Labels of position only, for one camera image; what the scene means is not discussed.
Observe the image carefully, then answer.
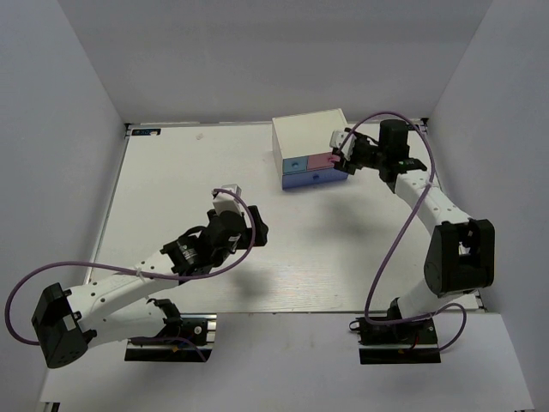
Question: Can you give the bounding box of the pink small drawer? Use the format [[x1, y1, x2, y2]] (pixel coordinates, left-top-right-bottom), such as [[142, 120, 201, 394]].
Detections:
[[307, 153, 340, 170]]

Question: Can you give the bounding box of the light blue small drawer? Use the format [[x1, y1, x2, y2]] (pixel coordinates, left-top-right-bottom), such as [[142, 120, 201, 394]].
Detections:
[[282, 156, 308, 175]]

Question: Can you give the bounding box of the blue wide drawer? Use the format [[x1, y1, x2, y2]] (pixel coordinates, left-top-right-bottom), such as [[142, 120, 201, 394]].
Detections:
[[281, 168, 348, 190]]

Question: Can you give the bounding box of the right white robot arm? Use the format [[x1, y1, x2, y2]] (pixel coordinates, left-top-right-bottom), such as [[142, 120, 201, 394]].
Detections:
[[329, 119, 495, 342]]

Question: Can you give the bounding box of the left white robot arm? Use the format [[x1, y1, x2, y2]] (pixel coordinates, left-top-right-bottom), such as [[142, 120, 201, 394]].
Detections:
[[32, 206, 268, 369]]

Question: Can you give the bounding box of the white drawer cabinet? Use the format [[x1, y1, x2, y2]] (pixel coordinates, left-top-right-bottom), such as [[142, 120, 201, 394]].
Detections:
[[272, 108, 347, 182]]

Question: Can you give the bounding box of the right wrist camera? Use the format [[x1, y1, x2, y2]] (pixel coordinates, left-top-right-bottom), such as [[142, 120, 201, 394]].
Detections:
[[329, 130, 356, 161]]

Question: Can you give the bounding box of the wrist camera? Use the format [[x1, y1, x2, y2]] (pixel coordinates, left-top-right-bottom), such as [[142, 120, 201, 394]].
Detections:
[[329, 130, 356, 161], [213, 184, 242, 215]]

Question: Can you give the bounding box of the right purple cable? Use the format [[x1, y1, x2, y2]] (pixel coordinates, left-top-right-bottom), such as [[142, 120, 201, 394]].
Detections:
[[338, 111, 468, 353]]

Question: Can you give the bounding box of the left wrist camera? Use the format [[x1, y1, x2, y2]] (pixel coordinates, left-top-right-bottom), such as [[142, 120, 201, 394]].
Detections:
[[213, 184, 242, 215]]

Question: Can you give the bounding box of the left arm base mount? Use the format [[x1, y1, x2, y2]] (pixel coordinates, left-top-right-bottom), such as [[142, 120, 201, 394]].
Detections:
[[124, 314, 217, 363]]

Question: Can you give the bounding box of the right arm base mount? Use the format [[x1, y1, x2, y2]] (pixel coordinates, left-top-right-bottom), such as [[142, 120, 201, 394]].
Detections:
[[349, 317, 441, 365]]

